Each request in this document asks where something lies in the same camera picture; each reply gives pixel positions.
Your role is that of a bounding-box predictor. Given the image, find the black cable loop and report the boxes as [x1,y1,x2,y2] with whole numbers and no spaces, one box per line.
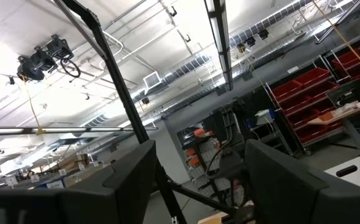
[59,57,82,79]

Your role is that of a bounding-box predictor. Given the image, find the yellow cord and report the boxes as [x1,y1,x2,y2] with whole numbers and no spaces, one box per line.
[310,0,360,85]
[22,76,46,135]

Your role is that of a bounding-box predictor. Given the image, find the grey cart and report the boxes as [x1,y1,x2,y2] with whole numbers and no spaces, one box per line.
[245,108,294,156]

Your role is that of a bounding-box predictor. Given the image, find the wire shelf with red bins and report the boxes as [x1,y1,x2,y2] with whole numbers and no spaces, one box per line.
[323,37,360,85]
[264,67,346,156]

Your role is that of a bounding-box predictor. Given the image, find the shelf with orange items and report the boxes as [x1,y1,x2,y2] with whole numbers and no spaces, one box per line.
[176,122,220,189]

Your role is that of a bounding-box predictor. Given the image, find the black aluminium rig frame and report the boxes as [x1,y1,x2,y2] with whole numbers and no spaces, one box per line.
[52,0,255,224]

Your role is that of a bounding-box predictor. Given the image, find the wooden workbench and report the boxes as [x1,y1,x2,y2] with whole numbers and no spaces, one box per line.
[306,93,360,154]

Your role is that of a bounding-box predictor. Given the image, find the black bench equipment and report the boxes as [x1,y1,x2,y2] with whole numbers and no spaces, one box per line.
[325,79,360,108]

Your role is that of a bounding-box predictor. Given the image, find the cardboard box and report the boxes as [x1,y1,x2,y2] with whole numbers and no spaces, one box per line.
[57,154,91,175]

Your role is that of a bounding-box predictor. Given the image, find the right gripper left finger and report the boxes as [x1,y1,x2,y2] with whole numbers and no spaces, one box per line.
[0,139,158,224]

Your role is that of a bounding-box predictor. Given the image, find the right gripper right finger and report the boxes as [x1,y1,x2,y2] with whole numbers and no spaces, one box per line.
[244,139,360,224]

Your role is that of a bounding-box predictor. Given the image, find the white box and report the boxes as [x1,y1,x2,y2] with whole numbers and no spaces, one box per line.
[254,108,276,126]

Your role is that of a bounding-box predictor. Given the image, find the hanging light strip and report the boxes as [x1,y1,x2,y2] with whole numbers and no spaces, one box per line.
[0,125,159,137]
[203,0,234,91]

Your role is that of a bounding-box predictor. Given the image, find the ceiling air vent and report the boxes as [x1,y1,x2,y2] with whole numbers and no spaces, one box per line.
[142,71,164,95]

